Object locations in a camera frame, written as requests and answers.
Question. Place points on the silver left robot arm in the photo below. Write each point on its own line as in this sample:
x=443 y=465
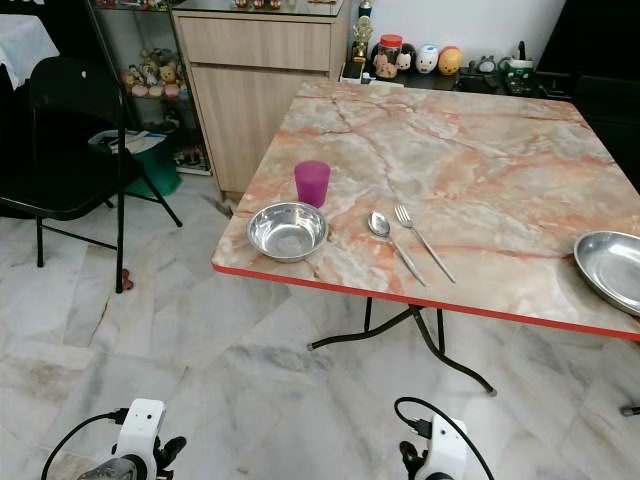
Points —
x=110 y=470

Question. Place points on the black metal table legs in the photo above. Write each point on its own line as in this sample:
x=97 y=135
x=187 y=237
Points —
x=440 y=332

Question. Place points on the steel fork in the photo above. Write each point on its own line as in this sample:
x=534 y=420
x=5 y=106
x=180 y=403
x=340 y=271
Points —
x=423 y=240

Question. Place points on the steel spoon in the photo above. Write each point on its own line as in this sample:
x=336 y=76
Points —
x=379 y=224

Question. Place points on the small steel bowl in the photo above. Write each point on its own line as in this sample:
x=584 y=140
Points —
x=287 y=231

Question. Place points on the wide steel plate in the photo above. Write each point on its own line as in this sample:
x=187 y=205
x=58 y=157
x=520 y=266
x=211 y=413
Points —
x=612 y=270

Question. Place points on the black folding chair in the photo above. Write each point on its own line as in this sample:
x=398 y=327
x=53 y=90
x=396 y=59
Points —
x=72 y=180

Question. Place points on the green bin with papers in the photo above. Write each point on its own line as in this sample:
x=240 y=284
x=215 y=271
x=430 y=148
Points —
x=160 y=160

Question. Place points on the purple plastic cup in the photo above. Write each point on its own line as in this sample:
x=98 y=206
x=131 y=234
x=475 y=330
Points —
x=312 y=184

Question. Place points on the light wooden cabinet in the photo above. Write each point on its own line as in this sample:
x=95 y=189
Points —
x=248 y=105

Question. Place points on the plush toys group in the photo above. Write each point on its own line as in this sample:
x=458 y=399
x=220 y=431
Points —
x=150 y=78

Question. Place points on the green mug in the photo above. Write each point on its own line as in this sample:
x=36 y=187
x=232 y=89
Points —
x=521 y=74

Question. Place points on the small grey figurine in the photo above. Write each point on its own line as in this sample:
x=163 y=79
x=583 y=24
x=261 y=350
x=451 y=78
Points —
x=484 y=66

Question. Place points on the orange round figurine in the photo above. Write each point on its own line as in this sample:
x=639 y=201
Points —
x=450 y=61

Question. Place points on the white round figurine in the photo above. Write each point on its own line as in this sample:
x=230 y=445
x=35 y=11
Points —
x=427 y=59

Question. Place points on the red-lidded glass jar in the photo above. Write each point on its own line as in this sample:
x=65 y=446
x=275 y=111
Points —
x=388 y=55

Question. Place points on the black low cabinet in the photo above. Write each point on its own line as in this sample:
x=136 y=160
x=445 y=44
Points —
x=595 y=90

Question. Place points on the glass display shelf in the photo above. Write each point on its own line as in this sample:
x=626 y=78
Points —
x=135 y=32

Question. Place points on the gold trophy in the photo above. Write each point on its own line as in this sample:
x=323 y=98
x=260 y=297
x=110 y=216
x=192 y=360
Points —
x=361 y=42

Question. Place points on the white lace cloth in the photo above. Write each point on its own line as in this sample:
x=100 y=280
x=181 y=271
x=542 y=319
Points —
x=25 y=45

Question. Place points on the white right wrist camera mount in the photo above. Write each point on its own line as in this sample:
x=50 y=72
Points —
x=448 y=445

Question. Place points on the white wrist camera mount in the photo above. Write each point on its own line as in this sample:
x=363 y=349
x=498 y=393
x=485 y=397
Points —
x=141 y=425
x=448 y=445

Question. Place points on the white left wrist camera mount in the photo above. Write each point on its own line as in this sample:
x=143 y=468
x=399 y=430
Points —
x=141 y=425

